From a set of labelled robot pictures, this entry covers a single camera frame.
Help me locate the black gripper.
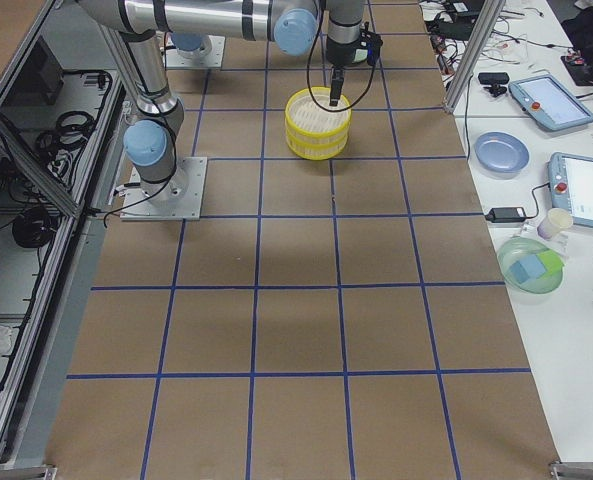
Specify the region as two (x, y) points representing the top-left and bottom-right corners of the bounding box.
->
(325, 42), (363, 106)

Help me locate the yellow steamer basket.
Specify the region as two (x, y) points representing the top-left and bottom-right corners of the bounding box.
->
(285, 87), (352, 138)
(285, 130), (348, 161)

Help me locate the light green plate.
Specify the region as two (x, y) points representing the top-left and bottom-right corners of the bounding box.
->
(352, 48), (368, 64)

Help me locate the black webcam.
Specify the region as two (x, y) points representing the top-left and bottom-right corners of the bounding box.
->
(478, 72), (510, 98)

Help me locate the blue plate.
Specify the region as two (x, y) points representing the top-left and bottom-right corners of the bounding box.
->
(474, 131), (530, 179)

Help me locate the teach pendant far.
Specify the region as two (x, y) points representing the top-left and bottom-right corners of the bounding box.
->
(508, 74), (593, 131)

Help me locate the teach pendant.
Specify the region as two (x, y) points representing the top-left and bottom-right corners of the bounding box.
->
(547, 152), (593, 228)
(508, 74), (593, 131)

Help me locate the black power adapter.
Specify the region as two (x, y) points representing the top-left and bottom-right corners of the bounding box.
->
(485, 207), (533, 224)

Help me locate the paper cup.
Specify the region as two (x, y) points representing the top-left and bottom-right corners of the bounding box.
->
(537, 208), (574, 240)

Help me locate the green bowl with sponges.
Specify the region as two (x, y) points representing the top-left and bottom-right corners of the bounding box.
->
(497, 237), (564, 294)

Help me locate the teach pendant near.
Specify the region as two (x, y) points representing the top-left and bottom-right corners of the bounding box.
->
(547, 152), (593, 228)

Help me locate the camera cable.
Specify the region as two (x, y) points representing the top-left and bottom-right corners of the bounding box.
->
(305, 19), (377, 114)

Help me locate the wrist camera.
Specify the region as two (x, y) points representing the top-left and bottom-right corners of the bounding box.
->
(361, 30), (383, 67)

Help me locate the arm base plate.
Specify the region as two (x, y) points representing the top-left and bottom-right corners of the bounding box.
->
(119, 157), (208, 221)
(163, 33), (225, 70)

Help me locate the aluminium frame post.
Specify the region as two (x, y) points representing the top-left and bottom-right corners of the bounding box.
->
(443, 0), (505, 114)

